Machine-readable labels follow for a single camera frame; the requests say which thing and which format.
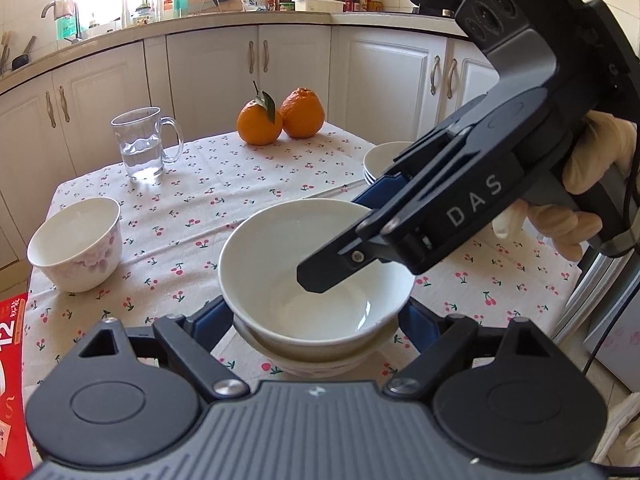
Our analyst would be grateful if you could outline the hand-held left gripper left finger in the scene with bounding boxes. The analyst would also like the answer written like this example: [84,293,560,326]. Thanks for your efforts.
[75,295,251,402]

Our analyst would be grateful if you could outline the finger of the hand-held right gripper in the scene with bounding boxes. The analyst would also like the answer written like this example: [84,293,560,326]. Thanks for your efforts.
[351,125,473,212]
[296,209,432,295]

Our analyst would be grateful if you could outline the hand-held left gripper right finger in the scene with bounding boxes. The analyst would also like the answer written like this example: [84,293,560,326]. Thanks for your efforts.
[382,299,556,397]

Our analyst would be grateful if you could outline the white floral bowl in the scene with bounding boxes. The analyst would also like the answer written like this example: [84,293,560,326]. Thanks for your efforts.
[26,197,122,293]
[232,317,401,379]
[218,198,416,361]

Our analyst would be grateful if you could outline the person's right hand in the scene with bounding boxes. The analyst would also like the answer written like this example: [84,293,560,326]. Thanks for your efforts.
[492,110,637,262]

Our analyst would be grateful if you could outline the orange without leaf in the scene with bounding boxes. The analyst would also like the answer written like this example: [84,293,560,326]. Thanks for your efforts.
[279,87,326,139]

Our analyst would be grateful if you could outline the cherry print tablecloth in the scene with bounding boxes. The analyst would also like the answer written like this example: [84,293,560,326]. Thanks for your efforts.
[22,121,583,396]

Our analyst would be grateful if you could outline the orange with leaf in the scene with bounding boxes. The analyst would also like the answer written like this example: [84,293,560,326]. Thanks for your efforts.
[236,81,284,146]

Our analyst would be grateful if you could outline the glass mug with water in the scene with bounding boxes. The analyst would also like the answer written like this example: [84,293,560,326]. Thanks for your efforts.
[110,106,185,183]

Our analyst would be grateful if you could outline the silver metal appliance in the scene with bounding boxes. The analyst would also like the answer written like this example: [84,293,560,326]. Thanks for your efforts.
[550,249,640,397]

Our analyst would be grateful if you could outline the white rectangular tray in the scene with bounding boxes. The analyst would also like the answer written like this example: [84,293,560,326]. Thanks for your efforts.
[292,0,346,13]

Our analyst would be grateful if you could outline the white kitchen cabinets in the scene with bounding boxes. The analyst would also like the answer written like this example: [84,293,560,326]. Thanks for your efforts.
[0,24,506,271]

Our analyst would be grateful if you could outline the red cardboard gift box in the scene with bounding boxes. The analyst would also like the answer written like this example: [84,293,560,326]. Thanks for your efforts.
[0,292,36,471]

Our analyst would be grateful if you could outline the white cloth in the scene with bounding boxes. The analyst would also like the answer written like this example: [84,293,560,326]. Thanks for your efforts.
[585,394,640,467]

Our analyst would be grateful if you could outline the kitchen countertop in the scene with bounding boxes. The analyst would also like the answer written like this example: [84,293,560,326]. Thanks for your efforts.
[0,9,471,96]

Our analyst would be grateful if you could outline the metal kitchen faucet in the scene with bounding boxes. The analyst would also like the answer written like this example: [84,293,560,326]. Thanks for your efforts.
[41,0,83,43]

